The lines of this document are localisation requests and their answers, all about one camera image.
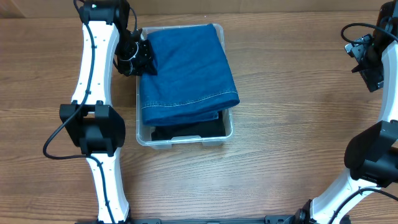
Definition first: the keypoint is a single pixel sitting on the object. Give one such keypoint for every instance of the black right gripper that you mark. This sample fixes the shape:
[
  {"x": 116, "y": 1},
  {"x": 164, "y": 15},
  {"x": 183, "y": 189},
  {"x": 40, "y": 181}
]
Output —
[{"x": 364, "y": 64}]

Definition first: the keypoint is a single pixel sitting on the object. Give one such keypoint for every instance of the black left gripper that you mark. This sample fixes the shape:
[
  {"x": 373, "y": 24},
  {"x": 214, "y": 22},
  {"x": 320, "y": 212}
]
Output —
[{"x": 145, "y": 65}]

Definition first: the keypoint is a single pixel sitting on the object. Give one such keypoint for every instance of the blue denim cloth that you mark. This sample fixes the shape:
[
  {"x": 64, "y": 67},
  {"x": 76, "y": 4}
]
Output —
[{"x": 193, "y": 81}]

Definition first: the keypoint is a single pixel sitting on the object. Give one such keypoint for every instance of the black cloth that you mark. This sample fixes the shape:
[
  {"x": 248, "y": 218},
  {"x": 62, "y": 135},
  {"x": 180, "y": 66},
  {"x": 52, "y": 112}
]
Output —
[{"x": 204, "y": 129}]

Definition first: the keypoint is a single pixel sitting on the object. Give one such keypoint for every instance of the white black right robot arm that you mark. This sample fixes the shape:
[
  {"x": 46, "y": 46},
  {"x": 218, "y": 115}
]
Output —
[{"x": 370, "y": 159}]

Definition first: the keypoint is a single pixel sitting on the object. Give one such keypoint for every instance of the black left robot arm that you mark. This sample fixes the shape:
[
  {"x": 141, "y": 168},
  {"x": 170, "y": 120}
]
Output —
[{"x": 92, "y": 123}]

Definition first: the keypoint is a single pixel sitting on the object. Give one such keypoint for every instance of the clear plastic storage bin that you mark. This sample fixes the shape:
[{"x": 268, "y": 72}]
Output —
[{"x": 143, "y": 132}]

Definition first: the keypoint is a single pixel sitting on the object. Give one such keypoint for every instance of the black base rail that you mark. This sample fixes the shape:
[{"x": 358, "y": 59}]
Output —
[{"x": 269, "y": 219}]

